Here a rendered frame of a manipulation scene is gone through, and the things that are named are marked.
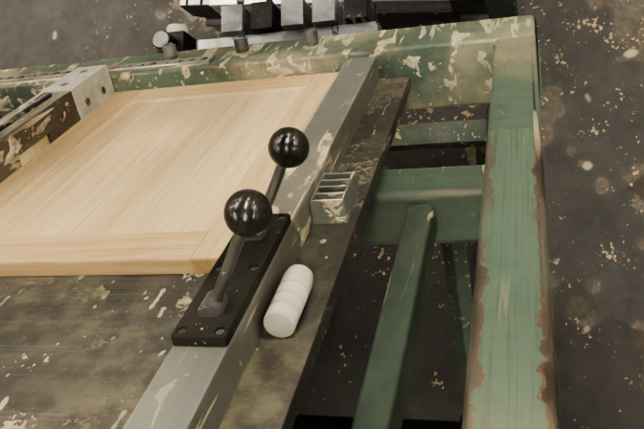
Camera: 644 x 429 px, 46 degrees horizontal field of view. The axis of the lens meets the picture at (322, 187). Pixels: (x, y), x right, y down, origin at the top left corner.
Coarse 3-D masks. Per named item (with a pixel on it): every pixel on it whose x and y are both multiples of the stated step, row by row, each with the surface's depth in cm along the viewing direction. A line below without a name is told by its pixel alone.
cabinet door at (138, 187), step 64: (128, 128) 118; (192, 128) 113; (256, 128) 109; (0, 192) 103; (64, 192) 100; (128, 192) 96; (192, 192) 93; (0, 256) 86; (64, 256) 83; (128, 256) 81; (192, 256) 78
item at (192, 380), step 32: (352, 64) 120; (352, 96) 107; (320, 128) 98; (352, 128) 104; (320, 160) 89; (288, 192) 83; (288, 256) 75; (256, 320) 66; (192, 352) 60; (224, 352) 59; (160, 384) 57; (192, 384) 57; (224, 384) 59; (160, 416) 54; (192, 416) 54
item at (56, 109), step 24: (72, 72) 133; (96, 72) 131; (48, 96) 124; (72, 96) 124; (96, 96) 130; (0, 120) 115; (24, 120) 113; (48, 120) 117; (72, 120) 123; (0, 144) 107; (24, 144) 112; (0, 168) 106
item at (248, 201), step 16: (240, 192) 57; (256, 192) 57; (224, 208) 58; (240, 208) 56; (256, 208) 57; (240, 224) 57; (256, 224) 57; (240, 240) 59; (224, 272) 61; (224, 288) 62; (208, 304) 62; (224, 304) 63
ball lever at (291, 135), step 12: (276, 132) 68; (288, 132) 67; (300, 132) 68; (276, 144) 67; (288, 144) 67; (300, 144) 67; (276, 156) 67; (288, 156) 67; (300, 156) 67; (276, 168) 69; (288, 168) 68; (276, 180) 70; (276, 192) 71
